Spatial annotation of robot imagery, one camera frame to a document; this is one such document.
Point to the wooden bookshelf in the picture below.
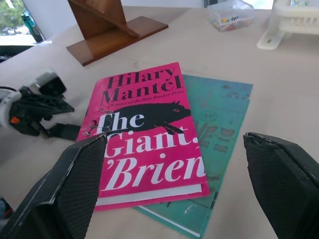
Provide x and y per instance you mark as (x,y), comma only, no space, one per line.
(104,32)

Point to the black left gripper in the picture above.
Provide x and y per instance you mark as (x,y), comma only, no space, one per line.
(26,117)

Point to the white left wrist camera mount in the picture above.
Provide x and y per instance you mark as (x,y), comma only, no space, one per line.
(49,82)

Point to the white plastic rack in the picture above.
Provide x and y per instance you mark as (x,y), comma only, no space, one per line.
(291,22)

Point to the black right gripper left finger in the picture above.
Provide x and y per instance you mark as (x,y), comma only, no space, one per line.
(72,179)

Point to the green drink bottle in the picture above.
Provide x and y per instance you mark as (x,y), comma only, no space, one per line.
(32,26)

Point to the teal hardcover book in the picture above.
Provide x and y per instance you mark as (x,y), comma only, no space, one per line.
(219,124)

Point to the clear plastic box with pins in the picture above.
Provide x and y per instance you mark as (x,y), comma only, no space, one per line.
(230,17)

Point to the pink hardcover book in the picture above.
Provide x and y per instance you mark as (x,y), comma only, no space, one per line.
(154,154)

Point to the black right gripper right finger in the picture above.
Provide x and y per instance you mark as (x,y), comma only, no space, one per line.
(281,184)

